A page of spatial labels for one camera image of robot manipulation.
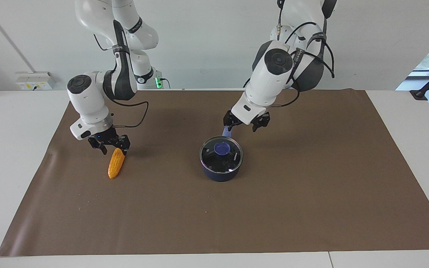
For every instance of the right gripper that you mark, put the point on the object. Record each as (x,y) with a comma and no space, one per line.
(82,130)

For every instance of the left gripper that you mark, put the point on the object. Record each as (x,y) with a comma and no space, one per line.
(251,109)

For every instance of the yellow corn cob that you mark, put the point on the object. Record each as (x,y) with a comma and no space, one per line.
(116,165)

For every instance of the glass lid with blue knob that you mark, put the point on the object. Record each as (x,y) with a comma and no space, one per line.
(214,158)

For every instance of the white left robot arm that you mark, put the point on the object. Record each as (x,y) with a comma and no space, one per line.
(274,74)

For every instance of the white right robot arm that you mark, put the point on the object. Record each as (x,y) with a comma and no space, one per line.
(88,96)

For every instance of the brown table mat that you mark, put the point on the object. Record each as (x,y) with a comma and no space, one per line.
(274,208)

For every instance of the white wall socket box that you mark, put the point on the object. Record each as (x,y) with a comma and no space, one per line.
(32,80)

